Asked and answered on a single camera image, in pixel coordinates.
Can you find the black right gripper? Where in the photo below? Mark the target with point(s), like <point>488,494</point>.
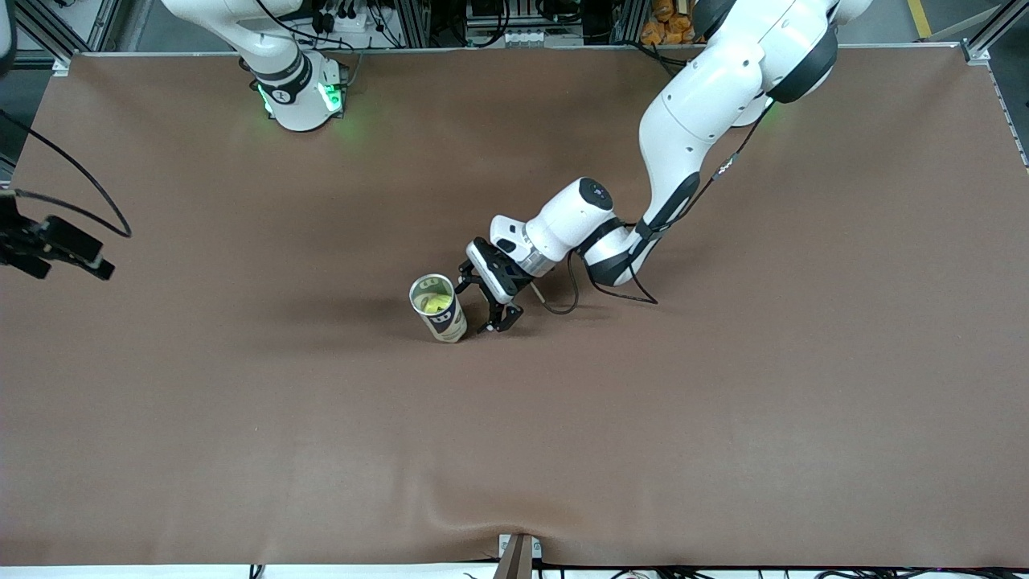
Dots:
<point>32,241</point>

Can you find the yellow Wilson tennis ball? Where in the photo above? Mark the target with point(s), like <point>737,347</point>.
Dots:
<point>436,304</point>

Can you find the clear Wilson tennis ball can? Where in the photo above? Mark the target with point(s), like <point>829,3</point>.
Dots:
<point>450,326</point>

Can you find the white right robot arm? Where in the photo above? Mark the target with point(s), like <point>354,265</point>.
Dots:
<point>297,104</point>

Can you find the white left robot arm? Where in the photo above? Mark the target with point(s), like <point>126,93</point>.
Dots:
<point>707,88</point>

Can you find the brown table mat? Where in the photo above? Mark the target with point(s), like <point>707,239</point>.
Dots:
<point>723,402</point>

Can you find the white power strip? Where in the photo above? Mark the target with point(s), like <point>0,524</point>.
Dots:
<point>346,22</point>

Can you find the orange objects pile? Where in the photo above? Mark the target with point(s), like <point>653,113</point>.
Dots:
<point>667,22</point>

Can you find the aluminium frame post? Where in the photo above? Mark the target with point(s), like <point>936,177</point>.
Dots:
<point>997,26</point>
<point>52,44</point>

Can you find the metal table edge bracket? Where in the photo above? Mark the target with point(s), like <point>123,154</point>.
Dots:
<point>516,556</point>

